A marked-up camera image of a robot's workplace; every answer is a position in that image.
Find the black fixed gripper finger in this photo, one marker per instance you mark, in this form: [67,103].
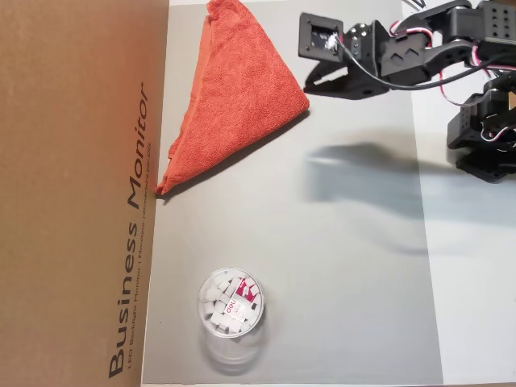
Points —
[363,90]

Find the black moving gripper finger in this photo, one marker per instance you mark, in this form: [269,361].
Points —
[328,74]

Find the orange terry towel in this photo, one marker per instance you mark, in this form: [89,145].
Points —
[242,109]

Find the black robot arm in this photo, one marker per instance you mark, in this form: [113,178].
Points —
[483,121]

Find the black perforated base clamp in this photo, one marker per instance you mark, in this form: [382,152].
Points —
[483,171]

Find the grey table mat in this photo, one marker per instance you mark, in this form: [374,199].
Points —
[322,314]

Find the red white paper packet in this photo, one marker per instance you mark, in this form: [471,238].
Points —
[242,300]

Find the clear plastic jar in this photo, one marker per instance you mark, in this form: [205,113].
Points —
[231,310]

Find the brown cardboard monitor box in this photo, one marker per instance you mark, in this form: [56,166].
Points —
[72,201]

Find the black square wrist camera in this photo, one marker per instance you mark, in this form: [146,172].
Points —
[320,36]

